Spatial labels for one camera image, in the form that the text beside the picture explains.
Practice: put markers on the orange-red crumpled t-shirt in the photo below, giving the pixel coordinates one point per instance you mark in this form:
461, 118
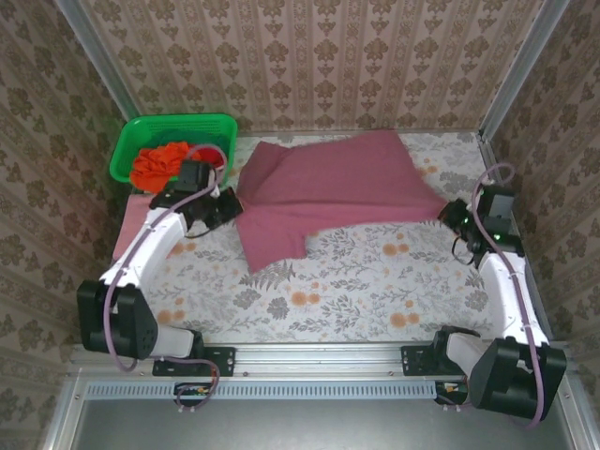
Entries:
154, 164

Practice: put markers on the green plastic basket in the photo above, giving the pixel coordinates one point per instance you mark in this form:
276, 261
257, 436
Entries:
140, 129

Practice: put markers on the aluminium frame post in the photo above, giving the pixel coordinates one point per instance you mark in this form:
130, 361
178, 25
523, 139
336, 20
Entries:
94, 51
529, 56

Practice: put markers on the light pink folded t-shirt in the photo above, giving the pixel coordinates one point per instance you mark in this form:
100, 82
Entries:
136, 220

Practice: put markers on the aluminium frame rail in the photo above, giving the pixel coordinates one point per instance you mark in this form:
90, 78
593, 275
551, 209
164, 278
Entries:
319, 358

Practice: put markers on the aluminium side rail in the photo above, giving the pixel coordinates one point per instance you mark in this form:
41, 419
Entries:
487, 147

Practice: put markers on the floral patterned tablecloth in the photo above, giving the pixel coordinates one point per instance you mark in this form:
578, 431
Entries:
351, 300

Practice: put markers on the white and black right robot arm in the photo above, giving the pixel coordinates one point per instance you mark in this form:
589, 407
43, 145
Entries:
506, 290

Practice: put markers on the mauve t-shirt with print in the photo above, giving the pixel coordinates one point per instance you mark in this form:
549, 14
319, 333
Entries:
337, 187

